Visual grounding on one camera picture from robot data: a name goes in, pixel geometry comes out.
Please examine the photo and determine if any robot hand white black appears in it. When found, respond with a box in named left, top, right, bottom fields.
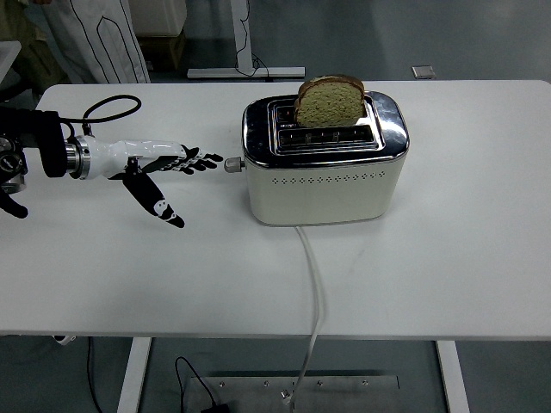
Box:
left=88, top=136, right=224, bottom=230

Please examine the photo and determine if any black cable on desk leg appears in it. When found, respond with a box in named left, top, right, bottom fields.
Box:
left=234, top=0, right=276, bottom=83

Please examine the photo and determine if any white desk leg with foot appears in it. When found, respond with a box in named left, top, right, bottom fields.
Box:
left=186, top=0, right=306, bottom=80

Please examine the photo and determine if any person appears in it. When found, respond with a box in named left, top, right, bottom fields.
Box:
left=40, top=0, right=152, bottom=85

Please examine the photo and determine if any brown bread slice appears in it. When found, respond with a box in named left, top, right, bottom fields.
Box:
left=294, top=74, right=366, bottom=129

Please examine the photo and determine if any cream chrome two-slot toaster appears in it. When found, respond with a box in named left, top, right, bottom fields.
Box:
left=224, top=89, right=410, bottom=227

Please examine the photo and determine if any grey metal plate with screws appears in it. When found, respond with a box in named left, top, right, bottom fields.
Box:
left=189, top=374, right=401, bottom=413

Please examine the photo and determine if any white side table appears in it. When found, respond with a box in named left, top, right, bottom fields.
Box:
left=0, top=40, right=22, bottom=89

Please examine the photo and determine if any white table leg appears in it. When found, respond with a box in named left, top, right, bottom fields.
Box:
left=115, top=336, right=153, bottom=413
left=435, top=340, right=471, bottom=413

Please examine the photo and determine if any thin black cable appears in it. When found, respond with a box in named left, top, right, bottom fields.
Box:
left=85, top=336, right=105, bottom=413

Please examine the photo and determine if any brown cardboard box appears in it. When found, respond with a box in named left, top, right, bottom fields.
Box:
left=136, top=28, right=187, bottom=73

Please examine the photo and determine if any black cable with adapter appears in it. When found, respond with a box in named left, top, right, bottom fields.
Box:
left=174, top=355, right=232, bottom=413

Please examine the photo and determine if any white toaster power cable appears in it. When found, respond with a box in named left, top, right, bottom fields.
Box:
left=288, top=225, right=327, bottom=412

